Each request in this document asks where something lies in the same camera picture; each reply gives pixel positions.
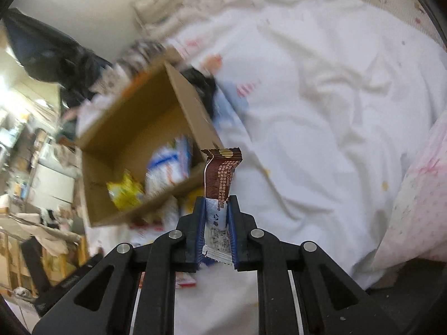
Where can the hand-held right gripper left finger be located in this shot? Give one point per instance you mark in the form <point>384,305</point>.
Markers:
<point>200,232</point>

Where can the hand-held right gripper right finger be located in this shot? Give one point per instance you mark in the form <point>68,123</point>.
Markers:
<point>232,237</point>

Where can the brown and white snack bar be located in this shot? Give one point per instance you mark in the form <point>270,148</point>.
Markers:
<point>220,195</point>

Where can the brown cardboard box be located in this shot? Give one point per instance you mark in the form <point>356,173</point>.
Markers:
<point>139,139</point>

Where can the white and red snack packet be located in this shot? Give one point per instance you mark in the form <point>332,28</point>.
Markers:
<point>184,279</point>

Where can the white and blue snack packet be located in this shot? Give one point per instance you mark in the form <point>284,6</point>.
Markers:
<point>170,167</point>

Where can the yellow snack packet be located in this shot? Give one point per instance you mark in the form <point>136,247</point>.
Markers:
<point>126,192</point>

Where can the white printed bed quilt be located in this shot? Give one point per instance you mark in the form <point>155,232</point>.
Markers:
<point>307,125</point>

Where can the black cloth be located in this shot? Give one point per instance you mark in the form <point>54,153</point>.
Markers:
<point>200,83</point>

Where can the cluttered desk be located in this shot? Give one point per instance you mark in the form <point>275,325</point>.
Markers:
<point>35,188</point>

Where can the pink patterned pillow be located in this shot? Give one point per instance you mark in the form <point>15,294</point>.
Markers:
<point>415,195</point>

